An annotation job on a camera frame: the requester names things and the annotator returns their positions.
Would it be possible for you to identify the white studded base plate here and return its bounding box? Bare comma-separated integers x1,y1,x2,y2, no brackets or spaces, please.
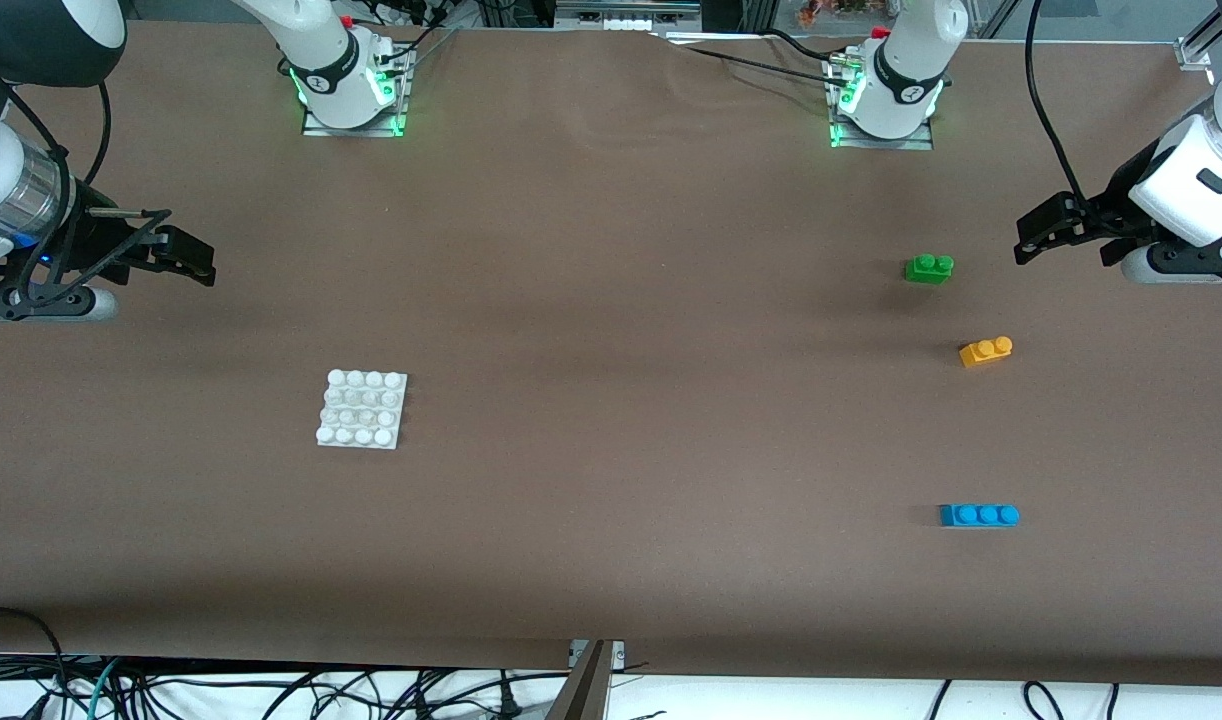
316,369,409,450

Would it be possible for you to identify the thin black table cable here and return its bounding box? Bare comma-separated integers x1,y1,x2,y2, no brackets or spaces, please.
661,38,857,79

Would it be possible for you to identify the black cable bundle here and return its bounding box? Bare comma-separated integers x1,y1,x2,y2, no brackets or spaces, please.
121,662,572,720

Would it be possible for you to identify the teal floor cable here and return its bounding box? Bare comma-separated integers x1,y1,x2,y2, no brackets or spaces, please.
86,657,124,720

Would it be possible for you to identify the orange background object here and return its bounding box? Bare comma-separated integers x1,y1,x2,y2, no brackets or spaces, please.
796,0,890,28

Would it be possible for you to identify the aluminium corner profile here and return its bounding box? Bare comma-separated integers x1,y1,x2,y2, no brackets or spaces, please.
1176,8,1222,69

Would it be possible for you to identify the black base connector cable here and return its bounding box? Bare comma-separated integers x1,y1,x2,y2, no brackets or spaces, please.
376,25,462,71

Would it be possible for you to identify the blue three-stud block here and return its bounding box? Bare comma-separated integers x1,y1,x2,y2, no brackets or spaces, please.
939,503,1021,528

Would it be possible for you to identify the black looped floor cable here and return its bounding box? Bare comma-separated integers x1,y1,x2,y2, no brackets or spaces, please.
0,607,67,720

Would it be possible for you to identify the thick black table cable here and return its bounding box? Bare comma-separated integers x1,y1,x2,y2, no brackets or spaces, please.
761,28,847,61

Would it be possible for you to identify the brown table cover sheet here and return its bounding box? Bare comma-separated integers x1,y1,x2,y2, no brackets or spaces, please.
0,20,1222,691

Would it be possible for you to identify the aluminium frame rail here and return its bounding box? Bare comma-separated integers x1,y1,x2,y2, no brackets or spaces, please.
554,0,704,29

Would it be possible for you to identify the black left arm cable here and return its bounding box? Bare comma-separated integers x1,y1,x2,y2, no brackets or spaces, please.
1026,0,1090,206

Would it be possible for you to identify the metal table edge bracket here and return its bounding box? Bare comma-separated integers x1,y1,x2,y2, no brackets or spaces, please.
546,640,627,720

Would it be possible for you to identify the yellow two-stud block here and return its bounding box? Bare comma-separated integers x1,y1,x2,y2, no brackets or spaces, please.
959,336,1014,368

